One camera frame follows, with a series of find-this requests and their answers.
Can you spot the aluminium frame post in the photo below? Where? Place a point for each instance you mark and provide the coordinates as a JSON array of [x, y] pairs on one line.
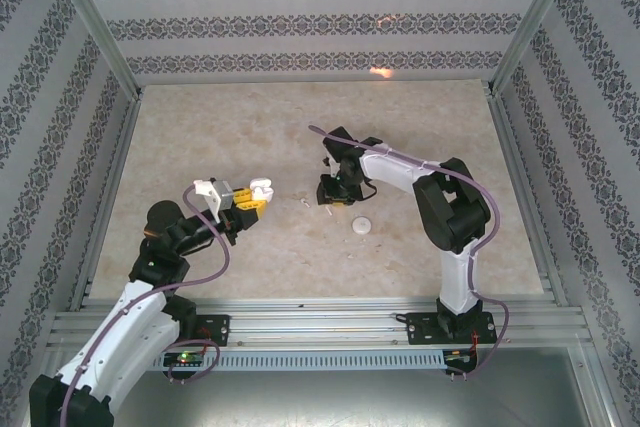
[[535, 17], [92, 17]]

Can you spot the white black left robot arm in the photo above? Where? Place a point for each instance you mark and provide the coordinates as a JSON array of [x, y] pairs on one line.
[[125, 327]]

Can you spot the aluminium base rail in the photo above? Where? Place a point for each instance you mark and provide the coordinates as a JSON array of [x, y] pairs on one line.
[[315, 322]]

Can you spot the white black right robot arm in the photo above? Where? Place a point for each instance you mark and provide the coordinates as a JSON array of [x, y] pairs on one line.
[[395, 169]]

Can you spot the small circuit board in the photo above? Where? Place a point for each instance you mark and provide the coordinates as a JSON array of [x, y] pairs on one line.
[[460, 356], [185, 359]]

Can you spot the aluminium side rail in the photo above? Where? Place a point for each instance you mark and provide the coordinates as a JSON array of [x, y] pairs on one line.
[[116, 167], [517, 167]]

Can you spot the round white disc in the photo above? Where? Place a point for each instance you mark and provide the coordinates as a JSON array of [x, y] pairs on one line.
[[362, 225]]

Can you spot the grey metal sheet panel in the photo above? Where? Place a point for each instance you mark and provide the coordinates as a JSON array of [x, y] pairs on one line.
[[320, 402]]

